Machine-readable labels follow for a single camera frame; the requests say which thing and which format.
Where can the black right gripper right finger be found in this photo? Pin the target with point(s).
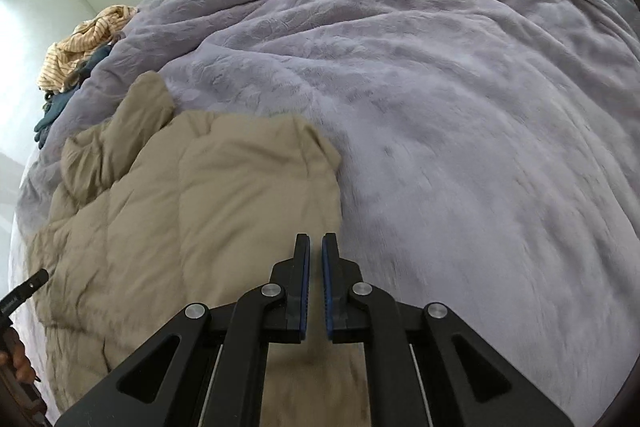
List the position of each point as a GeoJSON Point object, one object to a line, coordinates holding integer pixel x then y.
{"type": "Point", "coordinates": [425, 365]}

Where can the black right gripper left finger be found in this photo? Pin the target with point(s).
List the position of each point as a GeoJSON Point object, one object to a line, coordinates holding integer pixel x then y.
{"type": "Point", "coordinates": [205, 366]}

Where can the beige puffer jacket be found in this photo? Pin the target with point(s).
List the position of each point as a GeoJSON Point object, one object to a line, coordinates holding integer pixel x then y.
{"type": "Point", "coordinates": [157, 209]}

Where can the person's left hand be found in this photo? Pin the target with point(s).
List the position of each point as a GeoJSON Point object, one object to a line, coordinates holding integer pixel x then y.
{"type": "Point", "coordinates": [17, 358]}

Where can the dark teal garment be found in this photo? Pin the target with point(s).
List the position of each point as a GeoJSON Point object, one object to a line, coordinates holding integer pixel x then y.
{"type": "Point", "coordinates": [56, 102]}

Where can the lavender plush bed blanket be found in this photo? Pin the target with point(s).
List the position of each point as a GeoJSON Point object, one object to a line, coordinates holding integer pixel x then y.
{"type": "Point", "coordinates": [489, 157]}

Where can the yellow striped garment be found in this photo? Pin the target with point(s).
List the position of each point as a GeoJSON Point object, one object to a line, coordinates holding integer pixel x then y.
{"type": "Point", "coordinates": [63, 57]}

